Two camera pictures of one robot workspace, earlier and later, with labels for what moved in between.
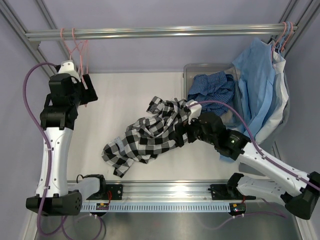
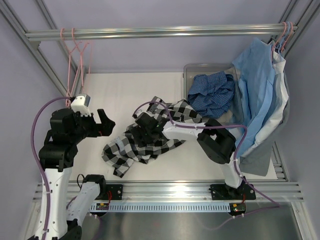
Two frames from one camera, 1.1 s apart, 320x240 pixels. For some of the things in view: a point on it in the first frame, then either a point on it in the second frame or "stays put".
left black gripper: x=89 y=95 -> x=105 y=128
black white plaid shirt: x=148 y=136 stays put
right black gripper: x=188 y=130 -> x=137 y=131
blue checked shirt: x=218 y=86 stays put
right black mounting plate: x=219 y=192 stays put
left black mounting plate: x=113 y=192 stays put
